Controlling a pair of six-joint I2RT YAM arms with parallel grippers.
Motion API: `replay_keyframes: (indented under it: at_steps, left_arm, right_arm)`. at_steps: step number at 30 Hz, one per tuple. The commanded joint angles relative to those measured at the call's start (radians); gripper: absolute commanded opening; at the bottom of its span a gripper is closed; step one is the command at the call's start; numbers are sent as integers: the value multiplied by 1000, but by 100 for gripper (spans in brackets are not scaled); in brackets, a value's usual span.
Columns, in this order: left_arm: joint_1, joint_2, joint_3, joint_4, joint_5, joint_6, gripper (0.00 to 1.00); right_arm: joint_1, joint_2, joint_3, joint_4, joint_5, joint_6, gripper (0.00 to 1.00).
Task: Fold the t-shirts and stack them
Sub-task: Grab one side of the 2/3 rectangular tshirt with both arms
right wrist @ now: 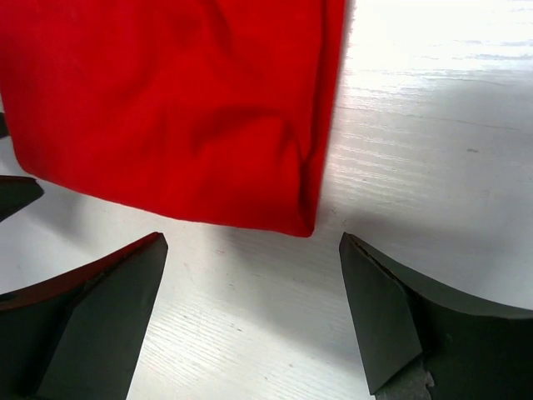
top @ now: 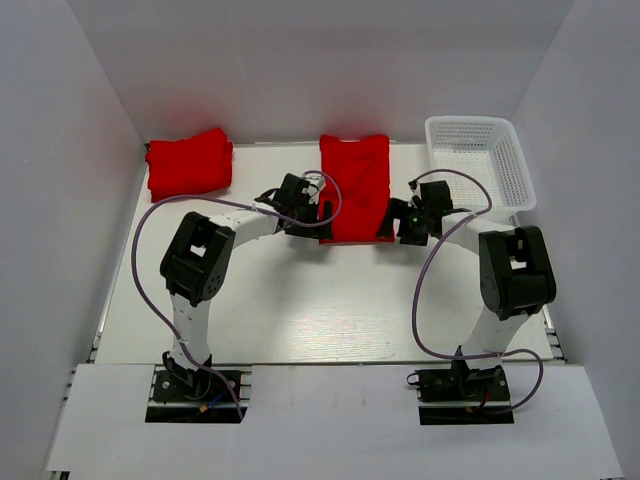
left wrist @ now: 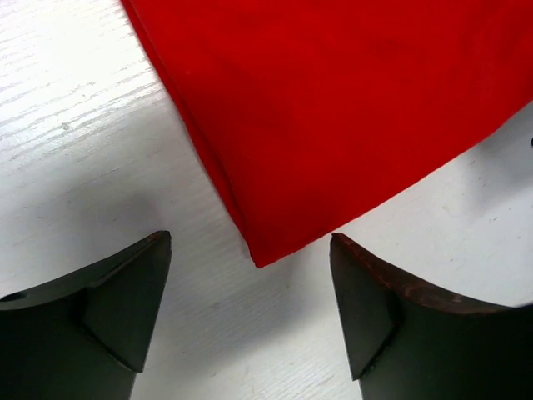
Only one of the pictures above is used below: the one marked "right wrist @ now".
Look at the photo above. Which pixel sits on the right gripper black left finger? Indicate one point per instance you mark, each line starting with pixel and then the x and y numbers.
pixel 79 335

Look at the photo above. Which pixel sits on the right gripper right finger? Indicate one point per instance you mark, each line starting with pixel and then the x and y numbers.
pixel 421 339

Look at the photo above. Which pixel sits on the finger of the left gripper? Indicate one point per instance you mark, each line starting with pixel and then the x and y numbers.
pixel 3 126

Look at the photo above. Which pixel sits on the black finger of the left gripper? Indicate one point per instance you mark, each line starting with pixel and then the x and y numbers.
pixel 17 193

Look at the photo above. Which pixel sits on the red t shirt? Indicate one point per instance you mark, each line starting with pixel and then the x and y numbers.
pixel 206 111

